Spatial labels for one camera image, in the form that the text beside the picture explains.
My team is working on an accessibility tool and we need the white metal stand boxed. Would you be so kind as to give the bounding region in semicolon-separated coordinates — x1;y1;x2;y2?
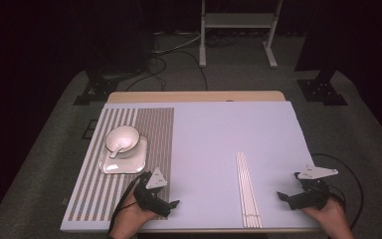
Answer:
198;0;285;70

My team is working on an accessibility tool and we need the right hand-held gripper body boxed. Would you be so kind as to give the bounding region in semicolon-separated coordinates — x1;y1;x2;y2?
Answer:
296;164;339;211

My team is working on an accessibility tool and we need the striped placemat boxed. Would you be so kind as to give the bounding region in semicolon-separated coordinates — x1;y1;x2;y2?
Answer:
67;107;175;222

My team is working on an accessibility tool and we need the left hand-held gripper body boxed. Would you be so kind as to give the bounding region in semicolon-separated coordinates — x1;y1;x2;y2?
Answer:
132;167;171;213

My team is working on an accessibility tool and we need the person's right hand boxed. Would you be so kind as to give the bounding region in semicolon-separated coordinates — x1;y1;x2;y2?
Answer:
302;198;355;239

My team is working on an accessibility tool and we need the black floor cable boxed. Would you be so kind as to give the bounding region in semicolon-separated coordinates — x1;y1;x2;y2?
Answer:
124;56;167;93
175;49;209;93

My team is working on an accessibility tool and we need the white spoon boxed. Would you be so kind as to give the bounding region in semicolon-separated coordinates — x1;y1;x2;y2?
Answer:
109;137;134;159

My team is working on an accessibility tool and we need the white bowl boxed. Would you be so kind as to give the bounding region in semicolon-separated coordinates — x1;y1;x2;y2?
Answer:
103;124;141;154

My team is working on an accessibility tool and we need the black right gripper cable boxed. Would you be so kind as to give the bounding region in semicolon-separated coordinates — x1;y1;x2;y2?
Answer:
311;152;365;231

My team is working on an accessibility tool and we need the white square plate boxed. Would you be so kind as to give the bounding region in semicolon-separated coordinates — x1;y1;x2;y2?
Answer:
98;133;148;175

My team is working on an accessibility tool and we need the black stand base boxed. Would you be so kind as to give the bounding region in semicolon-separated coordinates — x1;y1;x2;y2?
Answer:
73;68;147;107
294;59;348;107

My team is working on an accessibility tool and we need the pale blue table mat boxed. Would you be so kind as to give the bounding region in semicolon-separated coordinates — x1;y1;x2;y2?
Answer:
60;101;319;232

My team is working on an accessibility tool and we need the person's left hand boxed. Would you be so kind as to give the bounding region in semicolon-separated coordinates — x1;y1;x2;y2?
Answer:
110;191;159;238

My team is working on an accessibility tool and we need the row of white chopsticks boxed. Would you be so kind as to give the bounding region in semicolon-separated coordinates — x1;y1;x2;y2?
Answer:
235;151;263;229

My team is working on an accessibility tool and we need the grey floor cable bundle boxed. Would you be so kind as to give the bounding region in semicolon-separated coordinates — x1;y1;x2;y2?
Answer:
152;32;203;56

